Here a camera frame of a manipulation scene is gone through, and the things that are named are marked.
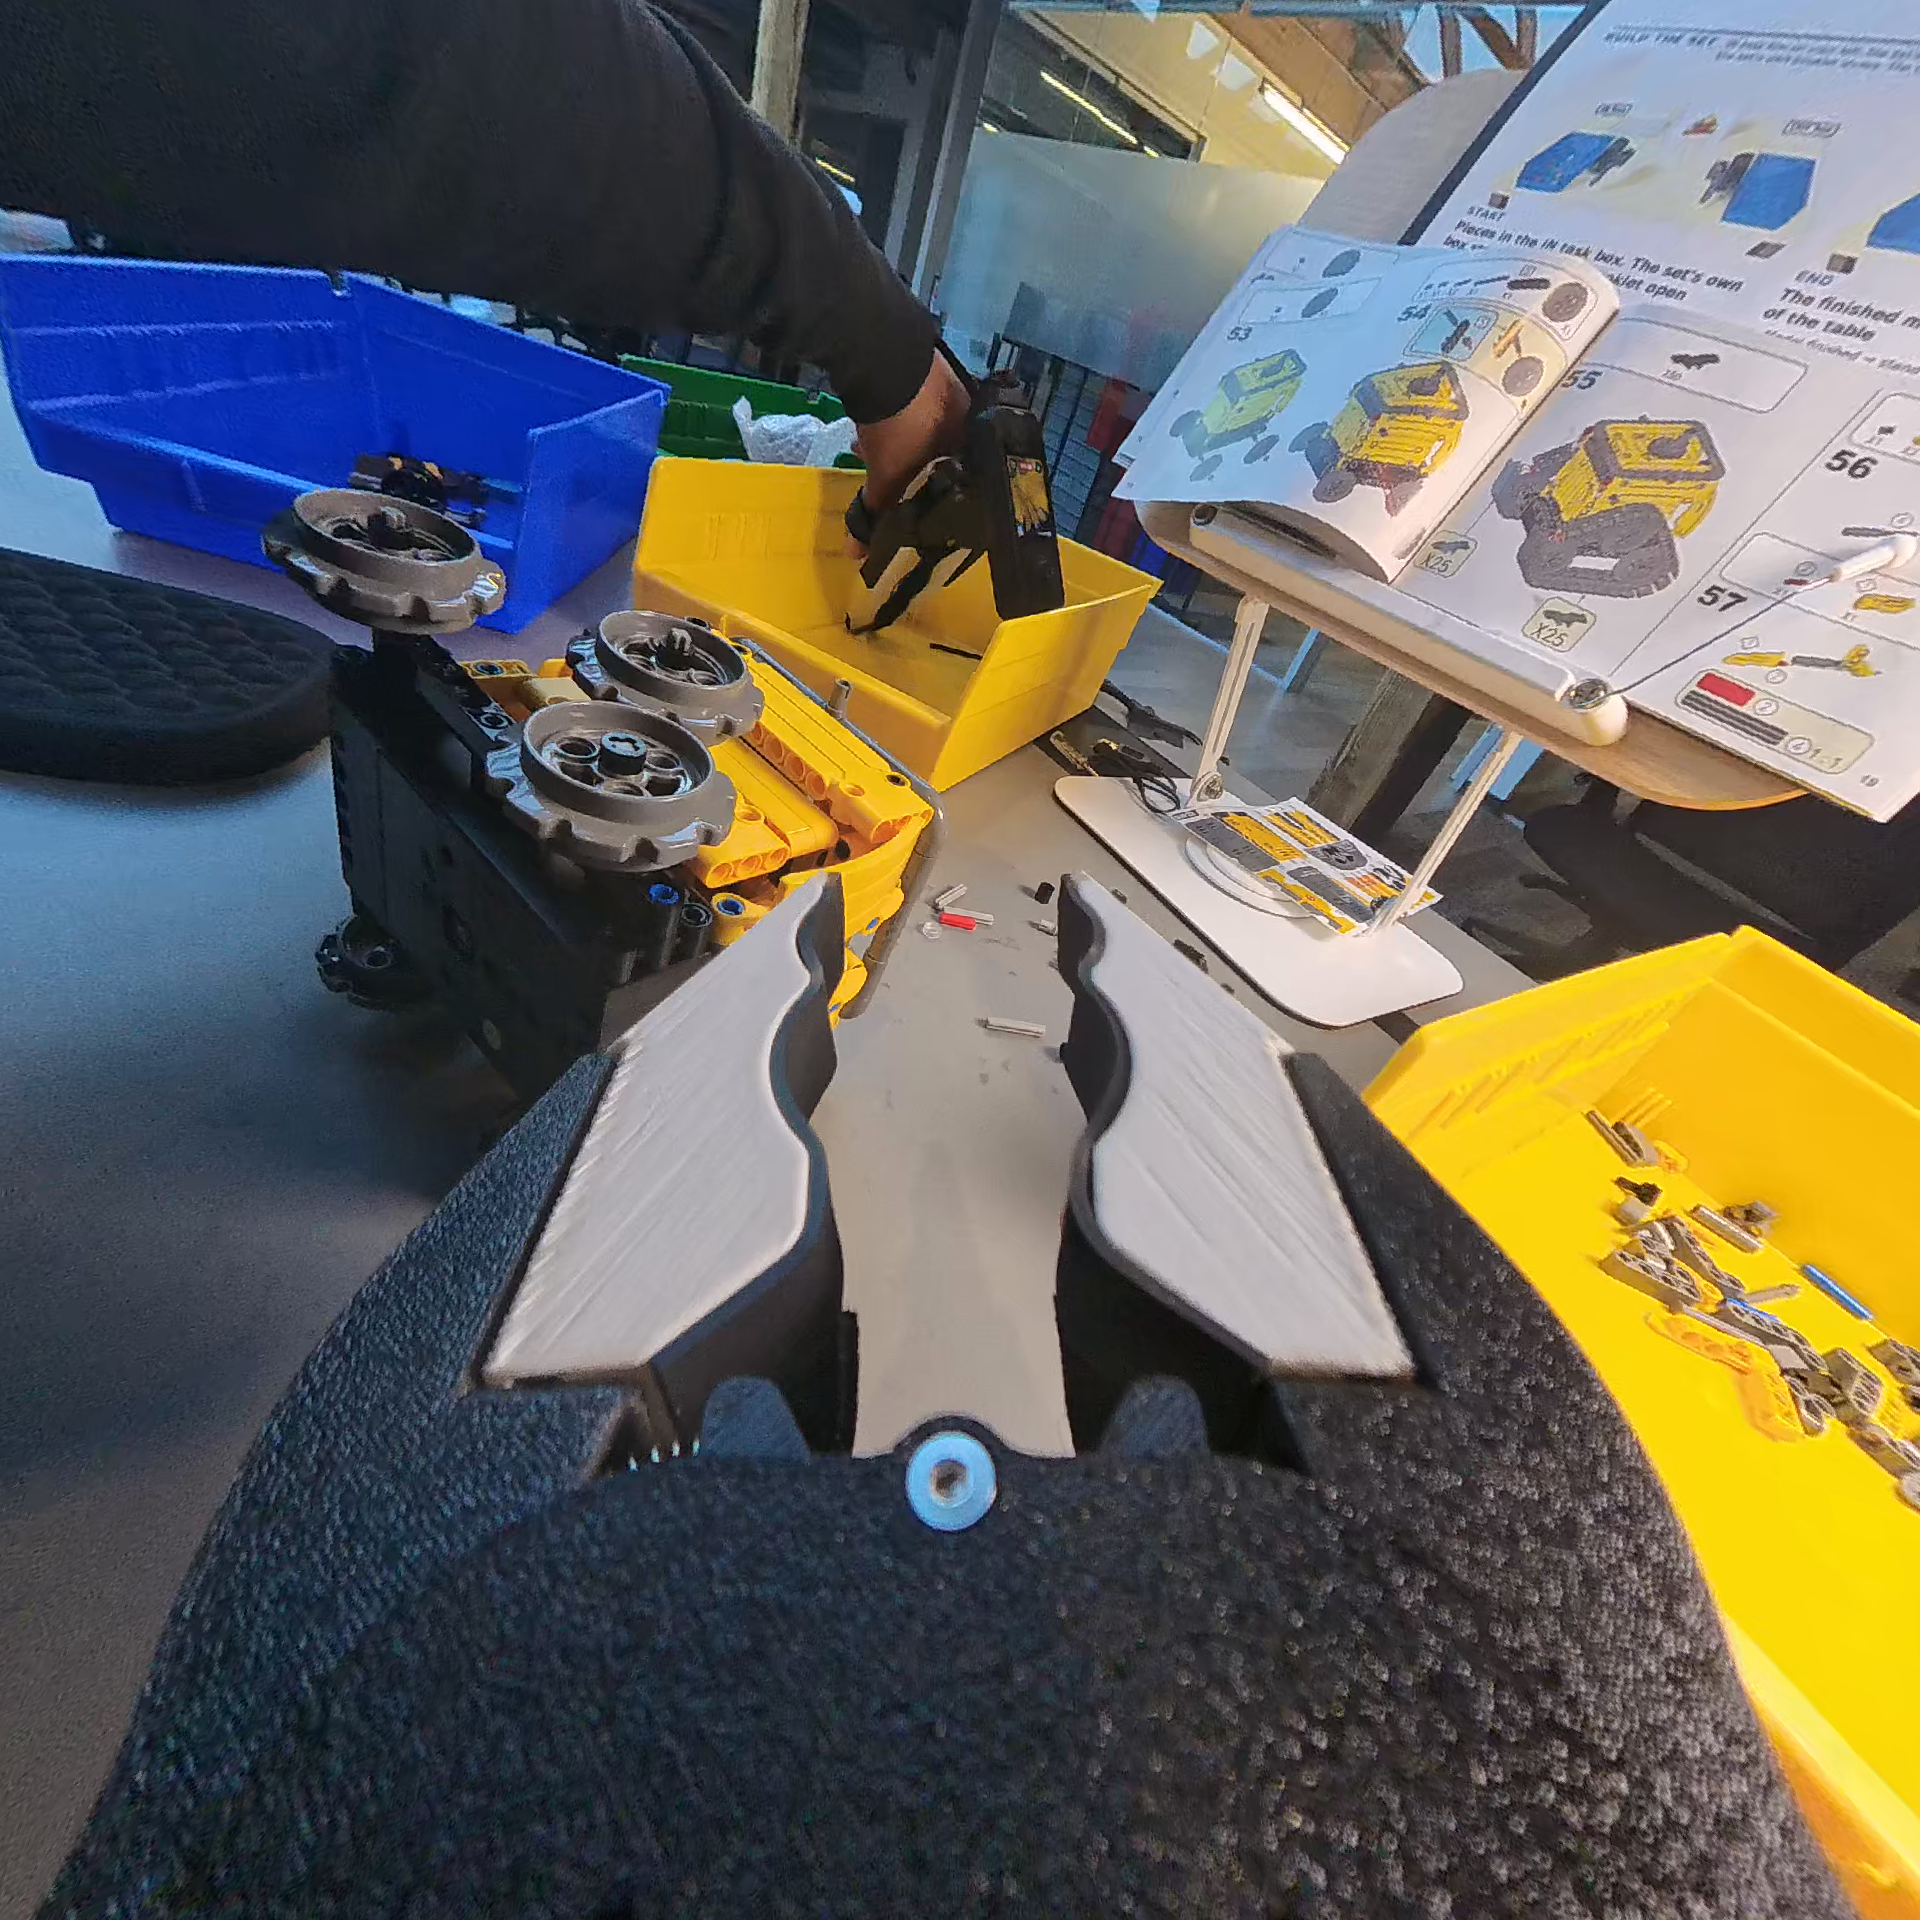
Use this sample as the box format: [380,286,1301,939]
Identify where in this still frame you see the green storage bin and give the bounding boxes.
[623,355,865,469]

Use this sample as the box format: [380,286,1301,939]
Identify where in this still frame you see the black cable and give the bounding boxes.
[1051,682,1202,820]

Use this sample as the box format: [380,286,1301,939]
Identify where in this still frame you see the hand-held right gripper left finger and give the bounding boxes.
[482,875,859,1459]

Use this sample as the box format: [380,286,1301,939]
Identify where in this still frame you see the person's left hand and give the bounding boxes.
[844,353,979,561]

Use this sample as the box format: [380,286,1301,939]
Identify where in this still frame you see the stack of coloured storage bins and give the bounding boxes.
[1034,345,1189,580]

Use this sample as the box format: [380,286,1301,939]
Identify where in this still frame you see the cluster of coloured brick parts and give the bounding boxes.
[1587,1110,1920,1511]

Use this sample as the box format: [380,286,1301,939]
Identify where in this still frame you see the yellow brick toy truck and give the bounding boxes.
[262,486,949,1083]

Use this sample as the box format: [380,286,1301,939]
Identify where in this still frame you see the blue storage bin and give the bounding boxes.
[0,253,670,636]

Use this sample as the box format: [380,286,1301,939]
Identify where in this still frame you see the sticker sheet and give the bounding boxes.
[1163,799,1443,940]

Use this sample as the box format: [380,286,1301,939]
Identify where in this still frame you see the black office chair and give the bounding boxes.
[1531,780,1920,962]

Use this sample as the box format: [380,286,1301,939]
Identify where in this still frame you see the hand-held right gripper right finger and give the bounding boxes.
[1054,872,1417,1459]

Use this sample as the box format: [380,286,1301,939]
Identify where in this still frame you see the large yellow storage bin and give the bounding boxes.
[630,457,1164,792]

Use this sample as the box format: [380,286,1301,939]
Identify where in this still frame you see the black brick axle tool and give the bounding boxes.
[844,562,988,667]

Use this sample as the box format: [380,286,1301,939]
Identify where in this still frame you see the instruction manual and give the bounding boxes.
[1117,224,1920,824]

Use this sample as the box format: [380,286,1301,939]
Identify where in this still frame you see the rounded wooden board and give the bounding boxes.
[1305,66,1532,251]

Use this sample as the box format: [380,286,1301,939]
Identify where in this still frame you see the pale grey desk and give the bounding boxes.
[0,374,1532,1920]

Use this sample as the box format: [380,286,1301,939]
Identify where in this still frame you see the pile of small brick parts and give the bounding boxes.
[918,877,1211,1044]

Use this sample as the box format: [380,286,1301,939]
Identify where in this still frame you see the white plastic bags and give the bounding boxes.
[733,396,859,470]

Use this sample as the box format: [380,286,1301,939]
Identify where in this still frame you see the white printed instruction sheet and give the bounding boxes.
[1441,0,1920,384]

